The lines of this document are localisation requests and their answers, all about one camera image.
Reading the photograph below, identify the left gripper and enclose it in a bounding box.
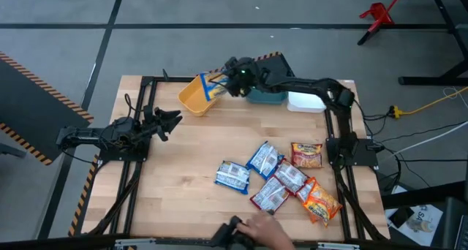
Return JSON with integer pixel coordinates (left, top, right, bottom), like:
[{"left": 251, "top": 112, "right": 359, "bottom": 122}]
[{"left": 140, "top": 104, "right": 184, "bottom": 143}]

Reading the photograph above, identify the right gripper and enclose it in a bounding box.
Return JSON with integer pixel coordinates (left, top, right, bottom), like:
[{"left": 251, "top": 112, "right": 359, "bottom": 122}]
[{"left": 219, "top": 56, "right": 262, "bottom": 98}]

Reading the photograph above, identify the blue Maruchan noodle packet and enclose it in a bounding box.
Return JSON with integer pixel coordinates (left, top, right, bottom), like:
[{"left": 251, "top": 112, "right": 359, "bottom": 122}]
[
  {"left": 214, "top": 160, "right": 252, "bottom": 195},
  {"left": 199, "top": 71, "right": 230, "bottom": 102},
  {"left": 245, "top": 140, "right": 285, "bottom": 181}
]

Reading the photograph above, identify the yellow plastic bin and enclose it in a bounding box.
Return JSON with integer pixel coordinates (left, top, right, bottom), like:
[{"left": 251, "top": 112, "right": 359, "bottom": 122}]
[{"left": 178, "top": 74, "right": 220, "bottom": 118}]

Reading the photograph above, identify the red Maruchan noodle packet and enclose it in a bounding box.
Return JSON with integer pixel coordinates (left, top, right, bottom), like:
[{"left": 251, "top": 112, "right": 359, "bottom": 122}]
[
  {"left": 290, "top": 142, "right": 324, "bottom": 170},
  {"left": 249, "top": 175, "right": 290, "bottom": 213},
  {"left": 273, "top": 159, "right": 310, "bottom": 197}
]

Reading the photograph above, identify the orange Maruchan noodle packet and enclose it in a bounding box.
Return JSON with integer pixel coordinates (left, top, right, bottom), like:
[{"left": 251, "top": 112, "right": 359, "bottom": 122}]
[
  {"left": 295, "top": 176, "right": 318, "bottom": 204},
  {"left": 302, "top": 179, "right": 344, "bottom": 228}
]

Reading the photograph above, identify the teal plastic bin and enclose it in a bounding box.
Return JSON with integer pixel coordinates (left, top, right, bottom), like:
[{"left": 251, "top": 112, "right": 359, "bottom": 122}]
[{"left": 245, "top": 87, "right": 289, "bottom": 105}]

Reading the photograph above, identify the white plastic bin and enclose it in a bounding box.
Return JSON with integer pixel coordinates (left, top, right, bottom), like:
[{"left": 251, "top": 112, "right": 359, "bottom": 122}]
[{"left": 286, "top": 91, "right": 328, "bottom": 114}]

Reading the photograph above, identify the yellow-black hazard tape strip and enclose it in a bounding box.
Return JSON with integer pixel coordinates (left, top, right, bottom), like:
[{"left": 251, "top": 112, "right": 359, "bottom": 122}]
[{"left": 68, "top": 154, "right": 100, "bottom": 238}]

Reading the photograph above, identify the large black hazard-striped mat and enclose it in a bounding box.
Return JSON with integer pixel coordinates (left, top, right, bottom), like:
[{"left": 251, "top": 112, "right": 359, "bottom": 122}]
[{"left": 0, "top": 51, "right": 94, "bottom": 166}]

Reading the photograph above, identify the person's hand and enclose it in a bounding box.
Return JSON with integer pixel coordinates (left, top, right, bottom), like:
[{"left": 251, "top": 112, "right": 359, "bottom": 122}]
[{"left": 235, "top": 210, "right": 296, "bottom": 250}]

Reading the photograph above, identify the red stand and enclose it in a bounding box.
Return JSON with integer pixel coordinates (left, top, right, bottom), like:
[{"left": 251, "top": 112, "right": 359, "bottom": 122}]
[{"left": 357, "top": 0, "right": 409, "bottom": 46}]

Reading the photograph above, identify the black phone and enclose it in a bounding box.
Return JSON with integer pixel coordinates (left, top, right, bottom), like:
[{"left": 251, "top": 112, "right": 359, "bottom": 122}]
[{"left": 388, "top": 206, "right": 415, "bottom": 229}]

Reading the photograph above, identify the black bar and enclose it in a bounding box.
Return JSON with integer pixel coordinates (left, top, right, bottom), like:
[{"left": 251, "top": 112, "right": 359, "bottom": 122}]
[{"left": 381, "top": 180, "right": 467, "bottom": 209}]

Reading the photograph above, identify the white printed paper sheet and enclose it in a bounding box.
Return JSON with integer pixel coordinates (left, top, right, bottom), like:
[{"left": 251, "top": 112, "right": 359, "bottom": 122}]
[{"left": 385, "top": 204, "right": 444, "bottom": 247}]

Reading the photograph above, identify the small clear bottle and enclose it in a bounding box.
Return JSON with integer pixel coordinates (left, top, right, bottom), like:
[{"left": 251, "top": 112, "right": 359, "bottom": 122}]
[{"left": 405, "top": 219, "right": 434, "bottom": 234}]

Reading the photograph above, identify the black aluminium table frame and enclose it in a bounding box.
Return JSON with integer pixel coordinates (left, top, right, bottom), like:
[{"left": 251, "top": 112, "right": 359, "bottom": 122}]
[{"left": 82, "top": 69, "right": 390, "bottom": 250}]

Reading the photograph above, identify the yellow extension cord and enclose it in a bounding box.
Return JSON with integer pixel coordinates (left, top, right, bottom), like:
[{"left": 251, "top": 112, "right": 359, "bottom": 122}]
[{"left": 388, "top": 85, "right": 468, "bottom": 120}]

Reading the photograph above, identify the black cable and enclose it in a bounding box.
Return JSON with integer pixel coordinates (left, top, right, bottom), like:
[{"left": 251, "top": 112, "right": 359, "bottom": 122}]
[{"left": 360, "top": 99, "right": 468, "bottom": 178}]

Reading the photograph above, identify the white cable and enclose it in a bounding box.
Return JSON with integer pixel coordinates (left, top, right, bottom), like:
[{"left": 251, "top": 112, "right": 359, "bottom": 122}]
[{"left": 387, "top": 120, "right": 468, "bottom": 159}]

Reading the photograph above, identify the black desk frame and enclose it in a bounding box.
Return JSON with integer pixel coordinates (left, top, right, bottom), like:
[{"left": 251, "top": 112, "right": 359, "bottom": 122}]
[{"left": 397, "top": 0, "right": 468, "bottom": 86}]

